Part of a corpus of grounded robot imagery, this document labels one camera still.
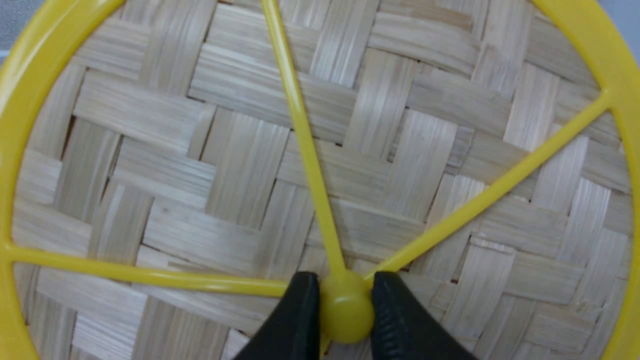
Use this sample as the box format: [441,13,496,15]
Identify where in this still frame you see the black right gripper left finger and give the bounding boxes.
[235,271,320,360]

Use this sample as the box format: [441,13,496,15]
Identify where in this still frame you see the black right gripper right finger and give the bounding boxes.
[370,271,475,360]

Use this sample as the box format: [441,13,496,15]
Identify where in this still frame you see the woven bamboo steamer lid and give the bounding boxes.
[1,0,639,360]

